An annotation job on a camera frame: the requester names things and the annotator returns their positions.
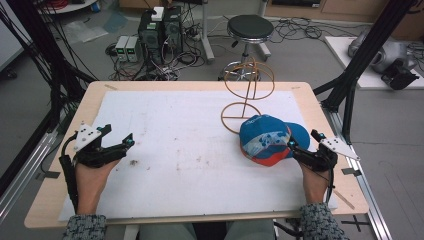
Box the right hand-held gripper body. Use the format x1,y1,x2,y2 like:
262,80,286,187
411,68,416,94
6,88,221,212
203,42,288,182
297,136,361,173

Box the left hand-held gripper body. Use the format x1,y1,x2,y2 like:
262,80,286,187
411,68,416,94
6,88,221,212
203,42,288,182
72,123,128,169

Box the blue baseball cap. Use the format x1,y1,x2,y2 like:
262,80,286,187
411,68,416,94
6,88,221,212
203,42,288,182
238,114,311,168

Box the person's right hand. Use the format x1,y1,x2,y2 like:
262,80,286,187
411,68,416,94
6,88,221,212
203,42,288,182
298,161,332,205

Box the person's left hand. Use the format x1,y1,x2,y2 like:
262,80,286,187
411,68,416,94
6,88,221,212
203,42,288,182
75,159,122,215

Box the white table mat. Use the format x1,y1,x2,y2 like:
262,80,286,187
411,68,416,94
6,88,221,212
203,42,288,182
57,90,339,223

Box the light wooden table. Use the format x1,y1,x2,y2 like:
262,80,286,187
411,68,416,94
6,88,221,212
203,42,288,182
23,80,370,230

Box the white floor board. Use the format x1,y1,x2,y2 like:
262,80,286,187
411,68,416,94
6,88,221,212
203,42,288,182
324,35,424,91

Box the grey power supply unit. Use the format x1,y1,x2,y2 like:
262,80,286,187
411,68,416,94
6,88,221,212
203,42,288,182
114,35,130,63
126,35,142,64

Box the black device on board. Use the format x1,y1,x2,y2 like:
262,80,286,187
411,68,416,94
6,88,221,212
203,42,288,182
380,59,421,91

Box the black computer tower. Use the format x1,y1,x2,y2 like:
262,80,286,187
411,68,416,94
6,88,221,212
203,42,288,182
137,9,165,65
162,5,184,57

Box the grey robot shell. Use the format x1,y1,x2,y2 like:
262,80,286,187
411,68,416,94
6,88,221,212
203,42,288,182
347,30,418,75

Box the black round stool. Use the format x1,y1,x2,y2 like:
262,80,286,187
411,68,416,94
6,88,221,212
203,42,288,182
218,13,276,82

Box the grey metal desk leg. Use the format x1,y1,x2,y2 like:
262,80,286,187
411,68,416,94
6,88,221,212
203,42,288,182
199,0,216,65

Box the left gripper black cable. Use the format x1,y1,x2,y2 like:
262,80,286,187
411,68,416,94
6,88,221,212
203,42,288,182
58,132,80,215

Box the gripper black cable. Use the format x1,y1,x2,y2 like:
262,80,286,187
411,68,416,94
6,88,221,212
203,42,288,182
58,132,80,215
324,165,336,205

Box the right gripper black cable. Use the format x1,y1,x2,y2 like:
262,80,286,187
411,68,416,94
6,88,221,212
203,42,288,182
324,165,336,205

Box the aluminium rail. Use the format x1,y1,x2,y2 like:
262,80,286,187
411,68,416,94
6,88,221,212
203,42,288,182
320,101,394,240
0,129,60,224

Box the brown wire hat stand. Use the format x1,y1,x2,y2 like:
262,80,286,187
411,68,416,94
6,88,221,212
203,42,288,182
220,56,276,135

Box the tangle of floor cables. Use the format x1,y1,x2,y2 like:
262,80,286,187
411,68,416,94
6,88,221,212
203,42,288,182
105,39,208,82

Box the black metal frame post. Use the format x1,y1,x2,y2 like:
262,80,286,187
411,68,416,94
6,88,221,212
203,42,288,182
312,0,420,145
0,0,98,198

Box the black floor cables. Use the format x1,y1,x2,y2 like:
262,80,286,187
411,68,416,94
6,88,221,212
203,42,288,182
269,15,359,45

